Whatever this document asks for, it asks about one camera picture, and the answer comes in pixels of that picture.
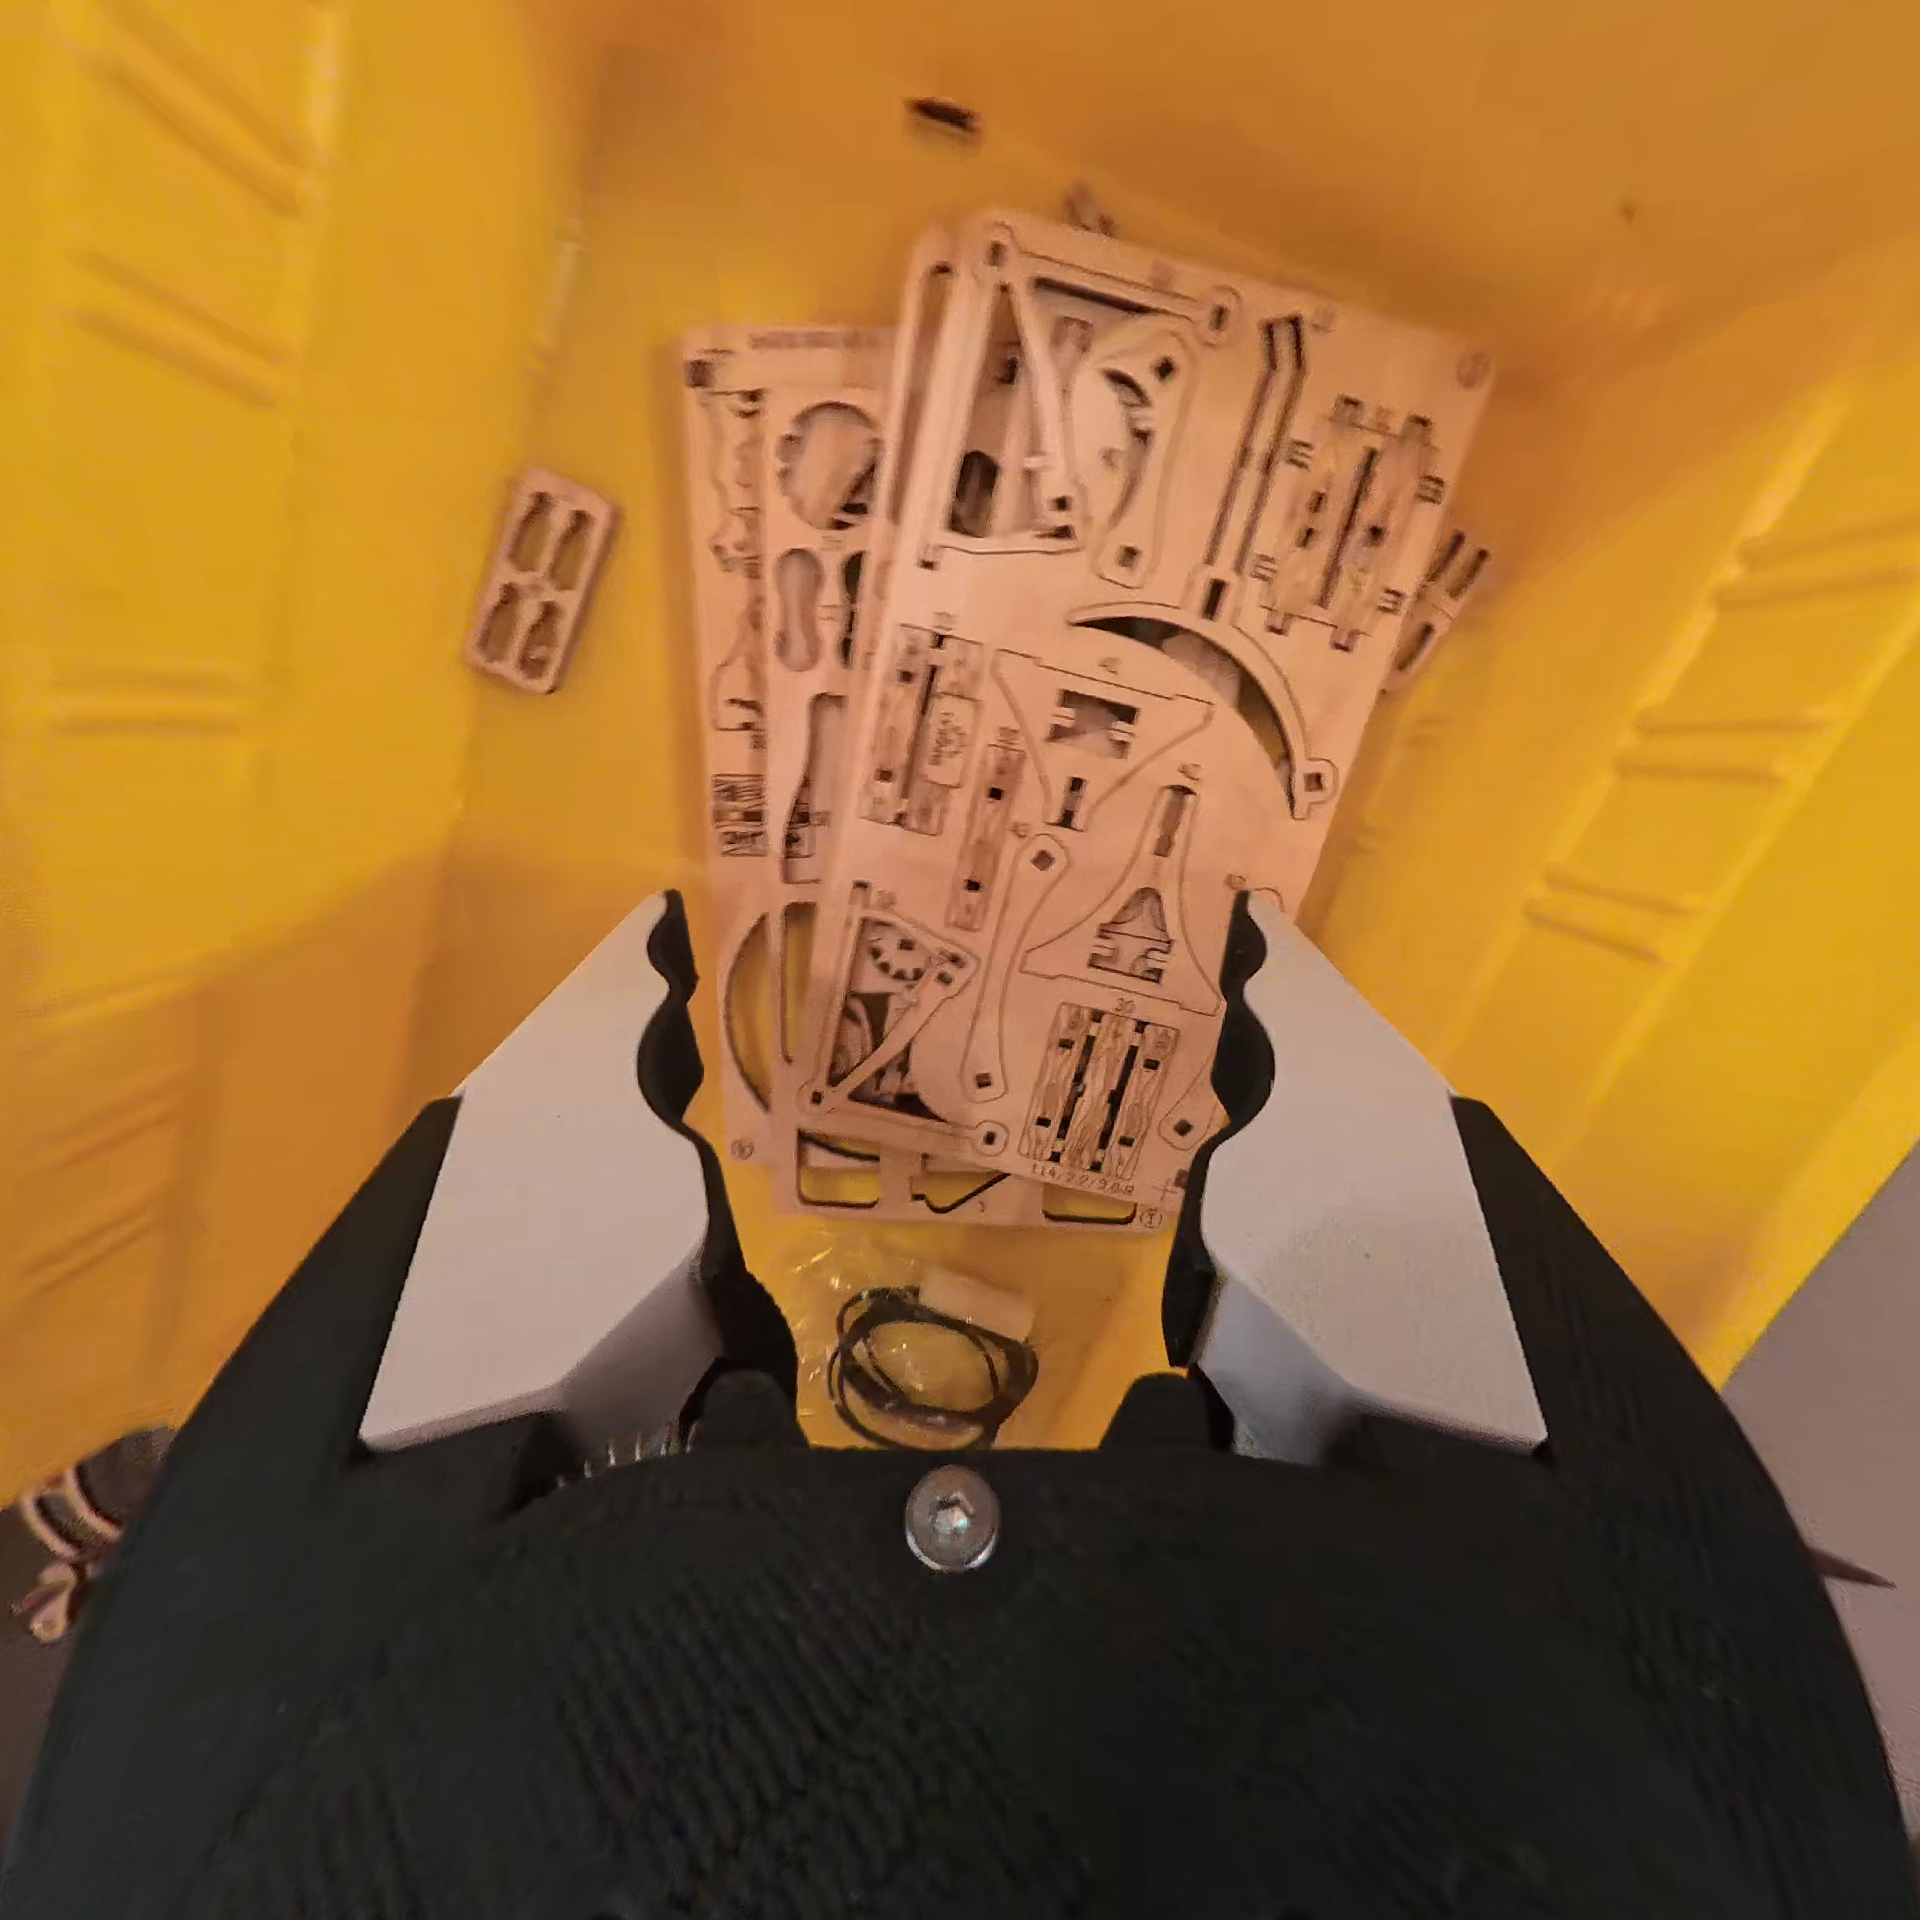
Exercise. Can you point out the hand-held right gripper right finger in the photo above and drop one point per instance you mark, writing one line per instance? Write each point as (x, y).
(1348, 1201)

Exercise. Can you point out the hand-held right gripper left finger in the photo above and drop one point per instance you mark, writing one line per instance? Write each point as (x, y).
(556, 1230)

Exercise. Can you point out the yellow plastic bin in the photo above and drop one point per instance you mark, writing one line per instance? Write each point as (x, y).
(299, 750)

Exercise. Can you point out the clear bag of rubber bands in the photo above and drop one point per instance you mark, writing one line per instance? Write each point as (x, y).
(960, 1298)

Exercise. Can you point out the small wooden puzzle piece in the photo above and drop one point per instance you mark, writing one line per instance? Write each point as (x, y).
(539, 579)

